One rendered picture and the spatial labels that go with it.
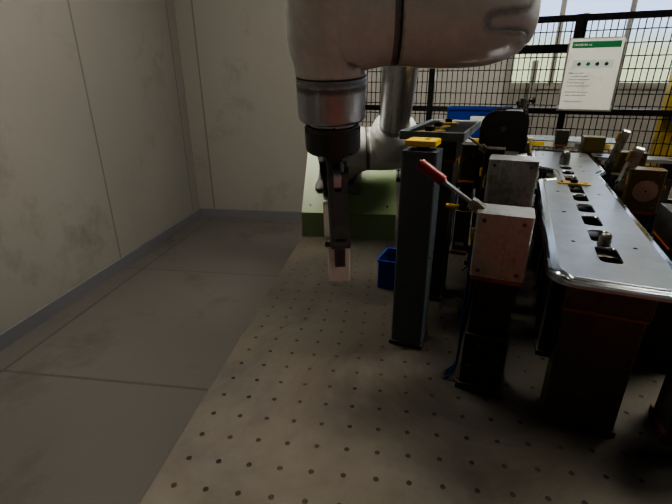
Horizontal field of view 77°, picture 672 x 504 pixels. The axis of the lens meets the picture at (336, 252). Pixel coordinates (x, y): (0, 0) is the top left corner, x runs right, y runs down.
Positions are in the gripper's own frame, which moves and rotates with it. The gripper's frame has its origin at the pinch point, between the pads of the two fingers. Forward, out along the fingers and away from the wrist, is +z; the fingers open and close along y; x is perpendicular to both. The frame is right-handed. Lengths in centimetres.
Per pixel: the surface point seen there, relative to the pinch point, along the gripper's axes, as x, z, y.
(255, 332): 18.8, 34.6, 21.4
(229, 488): 18.1, 27.6, -20.5
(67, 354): 130, 116, 107
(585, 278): -35.3, 0.9, -9.9
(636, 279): -42.2, 0.9, -10.9
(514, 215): -29.6, -3.4, 2.6
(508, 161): -38.9, -3.9, 26.3
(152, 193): 133, 100, 274
